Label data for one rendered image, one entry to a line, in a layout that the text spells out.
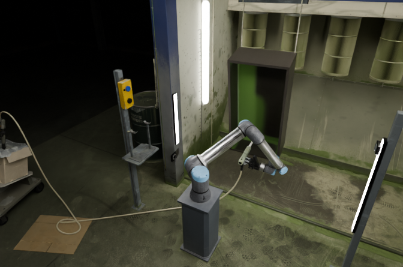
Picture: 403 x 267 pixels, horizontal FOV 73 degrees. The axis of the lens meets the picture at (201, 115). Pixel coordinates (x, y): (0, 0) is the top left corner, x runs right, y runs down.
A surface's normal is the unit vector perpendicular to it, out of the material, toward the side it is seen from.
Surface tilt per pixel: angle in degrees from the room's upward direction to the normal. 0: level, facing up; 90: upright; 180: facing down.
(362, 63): 90
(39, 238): 0
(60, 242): 0
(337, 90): 57
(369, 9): 90
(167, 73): 90
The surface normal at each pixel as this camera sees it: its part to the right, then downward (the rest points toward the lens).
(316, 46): -0.47, 0.40
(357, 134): -0.40, -0.15
